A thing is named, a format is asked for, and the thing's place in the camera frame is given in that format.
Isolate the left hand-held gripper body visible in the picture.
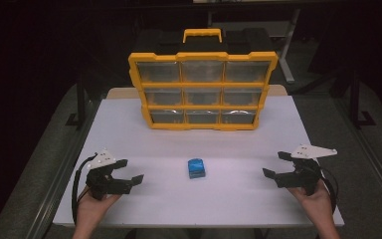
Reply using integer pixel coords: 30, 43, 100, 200
86, 147, 133, 201

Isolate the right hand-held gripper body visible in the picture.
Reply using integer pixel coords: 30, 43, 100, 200
274, 143, 338, 197

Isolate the small blue packet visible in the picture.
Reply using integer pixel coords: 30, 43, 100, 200
187, 157, 207, 180

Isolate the yellow black organizer case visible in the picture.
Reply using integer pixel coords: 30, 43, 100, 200
127, 28, 280, 131

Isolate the person's left hand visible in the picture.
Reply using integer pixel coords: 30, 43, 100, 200
76, 187, 122, 227

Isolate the person's right hand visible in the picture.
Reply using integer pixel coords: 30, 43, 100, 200
286, 180, 333, 227

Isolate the black floor stand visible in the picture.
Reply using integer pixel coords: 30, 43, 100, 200
65, 74, 92, 129
348, 71, 378, 129

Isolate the grey metal stand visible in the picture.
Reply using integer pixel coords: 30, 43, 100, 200
274, 8, 301, 85

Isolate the grid of clear drawers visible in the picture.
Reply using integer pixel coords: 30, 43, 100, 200
136, 60, 272, 125

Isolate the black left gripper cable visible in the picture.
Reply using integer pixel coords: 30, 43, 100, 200
72, 152, 99, 224

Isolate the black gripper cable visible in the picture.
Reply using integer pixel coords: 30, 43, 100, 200
72, 152, 99, 224
319, 168, 340, 217

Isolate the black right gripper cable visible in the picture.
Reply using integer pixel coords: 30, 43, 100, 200
319, 168, 340, 217

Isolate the aluminium rail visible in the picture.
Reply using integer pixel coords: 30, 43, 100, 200
26, 99, 99, 239
330, 96, 382, 215

